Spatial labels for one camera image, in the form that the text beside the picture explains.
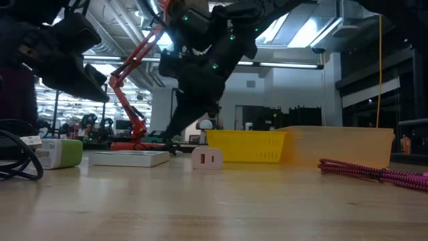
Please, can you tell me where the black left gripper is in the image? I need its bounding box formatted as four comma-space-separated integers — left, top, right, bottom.
19, 12, 110, 103

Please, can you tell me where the black cable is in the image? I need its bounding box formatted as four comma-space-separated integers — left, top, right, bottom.
0, 118, 45, 182

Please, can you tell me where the row of black cabinets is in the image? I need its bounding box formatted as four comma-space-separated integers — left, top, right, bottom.
235, 105, 322, 131

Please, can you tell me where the small black monitor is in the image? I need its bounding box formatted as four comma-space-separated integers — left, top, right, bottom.
114, 119, 133, 131

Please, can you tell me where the orange bottle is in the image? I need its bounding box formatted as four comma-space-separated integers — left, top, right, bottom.
400, 135, 412, 155

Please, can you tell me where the red desk lamp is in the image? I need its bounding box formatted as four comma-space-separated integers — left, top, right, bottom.
107, 0, 175, 152

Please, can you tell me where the yellow plastic basket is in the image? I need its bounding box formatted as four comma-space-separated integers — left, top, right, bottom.
205, 129, 288, 164

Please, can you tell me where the green and white charger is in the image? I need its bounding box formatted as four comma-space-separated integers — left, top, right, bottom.
34, 138, 84, 170

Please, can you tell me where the yellow cable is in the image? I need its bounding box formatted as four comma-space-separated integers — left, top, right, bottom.
375, 15, 384, 129

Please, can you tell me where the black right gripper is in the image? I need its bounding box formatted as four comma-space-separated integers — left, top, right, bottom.
158, 29, 259, 141

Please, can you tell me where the maroon braided cable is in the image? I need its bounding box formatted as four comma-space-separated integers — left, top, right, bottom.
317, 158, 428, 193

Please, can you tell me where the grey handrail pipe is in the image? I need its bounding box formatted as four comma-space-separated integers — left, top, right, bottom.
397, 118, 428, 127

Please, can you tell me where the white box green print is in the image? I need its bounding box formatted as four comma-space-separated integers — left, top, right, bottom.
88, 150, 171, 168

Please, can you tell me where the orange translucent plastic bin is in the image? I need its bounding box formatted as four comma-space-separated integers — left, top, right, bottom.
274, 125, 396, 169

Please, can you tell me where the white wall charger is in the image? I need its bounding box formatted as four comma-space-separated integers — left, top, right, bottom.
191, 147, 224, 171

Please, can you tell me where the black gantry frame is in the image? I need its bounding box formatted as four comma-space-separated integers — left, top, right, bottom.
53, 83, 108, 141

